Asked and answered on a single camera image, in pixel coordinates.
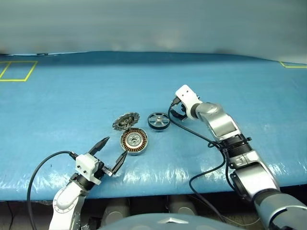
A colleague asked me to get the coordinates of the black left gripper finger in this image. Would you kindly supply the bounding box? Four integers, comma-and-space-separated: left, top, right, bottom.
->
87, 137, 111, 157
112, 150, 129, 175

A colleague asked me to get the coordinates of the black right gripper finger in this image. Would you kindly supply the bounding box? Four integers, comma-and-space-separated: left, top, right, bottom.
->
170, 111, 187, 121

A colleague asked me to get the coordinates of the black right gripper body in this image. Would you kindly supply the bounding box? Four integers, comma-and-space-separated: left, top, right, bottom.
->
177, 102, 189, 119

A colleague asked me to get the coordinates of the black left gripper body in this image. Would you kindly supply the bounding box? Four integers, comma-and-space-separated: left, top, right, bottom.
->
95, 158, 115, 179

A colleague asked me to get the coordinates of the silver spoked rotor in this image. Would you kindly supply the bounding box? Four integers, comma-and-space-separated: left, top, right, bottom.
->
147, 111, 170, 131

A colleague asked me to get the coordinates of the silver round motor housing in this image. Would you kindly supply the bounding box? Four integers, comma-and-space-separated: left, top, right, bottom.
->
119, 127, 147, 156

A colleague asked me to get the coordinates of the silver hinged motor lid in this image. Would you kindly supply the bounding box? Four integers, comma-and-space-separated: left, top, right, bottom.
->
112, 111, 140, 131

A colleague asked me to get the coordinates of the grey rounded cylinder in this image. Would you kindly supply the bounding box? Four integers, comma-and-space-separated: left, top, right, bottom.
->
102, 197, 130, 218
167, 195, 198, 216

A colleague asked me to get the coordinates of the blue plastic table cover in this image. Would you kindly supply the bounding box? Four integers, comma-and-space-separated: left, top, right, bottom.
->
0, 50, 307, 201

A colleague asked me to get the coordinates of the grey domed cover with emblem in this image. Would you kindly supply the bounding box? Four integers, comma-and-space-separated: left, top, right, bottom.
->
99, 212, 249, 230

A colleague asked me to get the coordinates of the yellow tape outline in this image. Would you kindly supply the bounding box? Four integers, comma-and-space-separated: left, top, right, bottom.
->
0, 60, 38, 82

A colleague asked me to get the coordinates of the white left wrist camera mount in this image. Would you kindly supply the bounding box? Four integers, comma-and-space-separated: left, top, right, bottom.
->
75, 154, 101, 185

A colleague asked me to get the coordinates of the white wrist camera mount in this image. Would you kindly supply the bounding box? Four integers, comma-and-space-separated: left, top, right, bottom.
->
175, 84, 204, 120
75, 154, 101, 185

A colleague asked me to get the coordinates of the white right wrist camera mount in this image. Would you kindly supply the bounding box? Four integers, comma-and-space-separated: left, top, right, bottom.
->
175, 84, 204, 120

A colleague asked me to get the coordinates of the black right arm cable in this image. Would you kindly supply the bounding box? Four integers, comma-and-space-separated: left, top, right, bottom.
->
167, 97, 238, 223

